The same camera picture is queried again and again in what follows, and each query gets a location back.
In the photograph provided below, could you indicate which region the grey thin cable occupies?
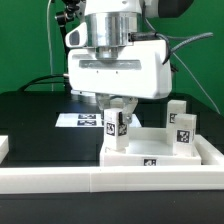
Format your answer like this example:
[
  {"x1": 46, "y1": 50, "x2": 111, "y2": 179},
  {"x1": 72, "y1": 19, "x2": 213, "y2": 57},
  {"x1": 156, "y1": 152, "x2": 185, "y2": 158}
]
[{"x1": 143, "y1": 16, "x2": 224, "y2": 118}]

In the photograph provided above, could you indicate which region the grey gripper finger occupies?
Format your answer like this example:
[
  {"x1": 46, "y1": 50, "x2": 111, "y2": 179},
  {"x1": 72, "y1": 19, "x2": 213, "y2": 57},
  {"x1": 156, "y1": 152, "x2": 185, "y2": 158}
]
[
  {"x1": 96, "y1": 93, "x2": 110, "y2": 112},
  {"x1": 119, "y1": 96, "x2": 138, "y2": 124}
]

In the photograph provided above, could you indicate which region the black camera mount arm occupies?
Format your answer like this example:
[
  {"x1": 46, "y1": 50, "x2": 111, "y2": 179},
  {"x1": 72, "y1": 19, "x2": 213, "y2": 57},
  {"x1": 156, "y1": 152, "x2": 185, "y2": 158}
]
[{"x1": 55, "y1": 0, "x2": 85, "y2": 37}]

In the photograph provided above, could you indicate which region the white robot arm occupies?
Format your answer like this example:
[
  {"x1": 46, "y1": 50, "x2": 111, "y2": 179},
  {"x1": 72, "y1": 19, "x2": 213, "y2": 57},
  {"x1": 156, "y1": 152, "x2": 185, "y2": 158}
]
[{"x1": 56, "y1": 0, "x2": 194, "y2": 124}]

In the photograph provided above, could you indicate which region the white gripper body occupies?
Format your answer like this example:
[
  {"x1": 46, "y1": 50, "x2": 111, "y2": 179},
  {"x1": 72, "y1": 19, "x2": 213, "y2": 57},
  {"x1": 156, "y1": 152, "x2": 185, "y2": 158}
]
[{"x1": 65, "y1": 25, "x2": 172, "y2": 99}]

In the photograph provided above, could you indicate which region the white square tabletop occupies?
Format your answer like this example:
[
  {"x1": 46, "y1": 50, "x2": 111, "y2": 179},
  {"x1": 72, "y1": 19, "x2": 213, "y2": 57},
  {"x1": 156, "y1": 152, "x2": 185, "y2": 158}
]
[{"x1": 100, "y1": 127, "x2": 201, "y2": 166}]

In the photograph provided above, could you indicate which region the black cable bundle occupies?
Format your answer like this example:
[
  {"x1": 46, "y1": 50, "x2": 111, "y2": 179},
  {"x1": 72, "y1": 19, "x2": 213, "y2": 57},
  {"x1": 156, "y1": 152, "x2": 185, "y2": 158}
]
[{"x1": 18, "y1": 73, "x2": 69, "y2": 93}]

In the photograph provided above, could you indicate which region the white marker sheet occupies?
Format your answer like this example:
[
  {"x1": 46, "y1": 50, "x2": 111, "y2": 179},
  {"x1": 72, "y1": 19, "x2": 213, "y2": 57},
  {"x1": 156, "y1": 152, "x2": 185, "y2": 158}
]
[{"x1": 54, "y1": 113, "x2": 142, "y2": 128}]

